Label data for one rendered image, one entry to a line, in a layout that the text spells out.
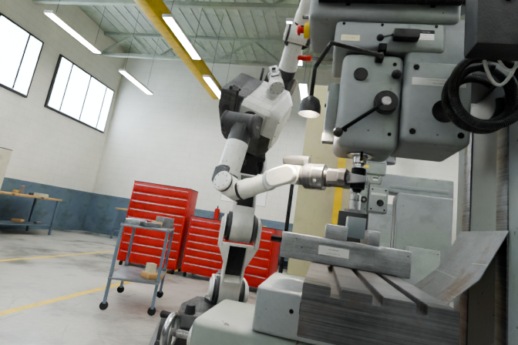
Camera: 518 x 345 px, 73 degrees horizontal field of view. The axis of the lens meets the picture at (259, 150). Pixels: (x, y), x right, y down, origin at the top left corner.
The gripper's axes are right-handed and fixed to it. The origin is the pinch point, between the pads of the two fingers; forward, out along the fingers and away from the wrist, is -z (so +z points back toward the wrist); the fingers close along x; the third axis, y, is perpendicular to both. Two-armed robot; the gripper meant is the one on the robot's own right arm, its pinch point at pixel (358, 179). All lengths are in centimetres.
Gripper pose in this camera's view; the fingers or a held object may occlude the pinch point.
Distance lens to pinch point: 117.7
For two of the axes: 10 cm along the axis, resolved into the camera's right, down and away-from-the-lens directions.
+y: -1.4, 9.7, -1.9
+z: -9.0, -0.4, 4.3
